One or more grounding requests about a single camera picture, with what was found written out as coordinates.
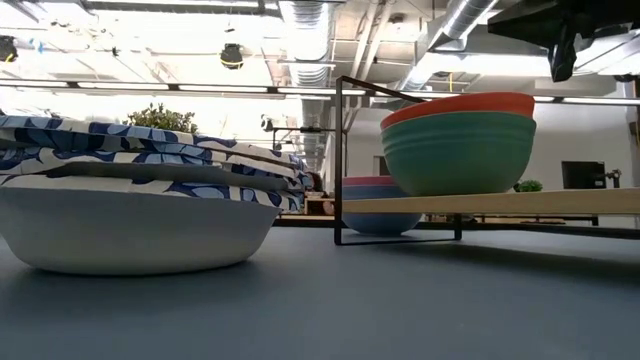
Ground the long ceiling light strip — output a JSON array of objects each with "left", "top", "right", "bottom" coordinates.
[
  {"left": 432, "top": 92, "right": 640, "bottom": 106},
  {"left": 0, "top": 77, "right": 369, "bottom": 99}
]

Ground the white flowering plant in pot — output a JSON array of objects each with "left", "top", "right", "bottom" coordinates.
[{"left": 124, "top": 102, "right": 200, "bottom": 135}]

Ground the black hanging ceiling device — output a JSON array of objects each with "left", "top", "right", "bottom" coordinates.
[
  {"left": 219, "top": 42, "right": 245, "bottom": 71},
  {"left": 0, "top": 35, "right": 19, "bottom": 64}
]

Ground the black camera boom stand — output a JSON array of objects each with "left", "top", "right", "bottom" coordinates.
[{"left": 259, "top": 114, "right": 337, "bottom": 151}]

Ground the wooden cutting board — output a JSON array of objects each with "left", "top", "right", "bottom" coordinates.
[{"left": 333, "top": 74, "right": 640, "bottom": 247}]

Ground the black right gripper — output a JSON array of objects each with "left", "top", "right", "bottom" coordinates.
[{"left": 487, "top": 0, "right": 640, "bottom": 84}]

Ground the person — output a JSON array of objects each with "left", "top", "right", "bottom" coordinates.
[{"left": 305, "top": 171, "right": 326, "bottom": 201}]

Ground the pink plastic bowl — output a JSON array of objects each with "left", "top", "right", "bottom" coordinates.
[{"left": 342, "top": 175, "right": 396, "bottom": 189}]

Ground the green plastic bowl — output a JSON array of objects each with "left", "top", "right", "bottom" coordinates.
[{"left": 380, "top": 110, "right": 538, "bottom": 197}]

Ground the black computer monitor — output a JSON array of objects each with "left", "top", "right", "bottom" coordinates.
[{"left": 560, "top": 160, "right": 608, "bottom": 191}]

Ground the black metal table frame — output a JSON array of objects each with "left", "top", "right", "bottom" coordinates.
[{"left": 272, "top": 215, "right": 640, "bottom": 241}]

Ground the blue plastic bowl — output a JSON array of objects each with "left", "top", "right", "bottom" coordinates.
[{"left": 341, "top": 184, "right": 424, "bottom": 236}]

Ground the orange plastic bowl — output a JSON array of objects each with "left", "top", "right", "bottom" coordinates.
[{"left": 379, "top": 91, "right": 536, "bottom": 132}]

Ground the silver ventilation duct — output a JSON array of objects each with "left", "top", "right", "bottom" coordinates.
[
  {"left": 277, "top": 0, "right": 335, "bottom": 174},
  {"left": 399, "top": 0, "right": 501, "bottom": 94}
]

